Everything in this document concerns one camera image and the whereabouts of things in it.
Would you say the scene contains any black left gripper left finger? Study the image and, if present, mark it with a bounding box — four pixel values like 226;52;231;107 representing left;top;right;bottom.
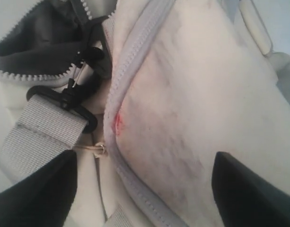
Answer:
0;150;77;227

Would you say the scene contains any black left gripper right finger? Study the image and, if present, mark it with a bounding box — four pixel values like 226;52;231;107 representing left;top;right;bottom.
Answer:
212;152;290;227

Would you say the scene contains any white fabric duffel bag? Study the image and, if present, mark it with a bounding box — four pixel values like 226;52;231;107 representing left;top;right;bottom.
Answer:
0;0;290;227

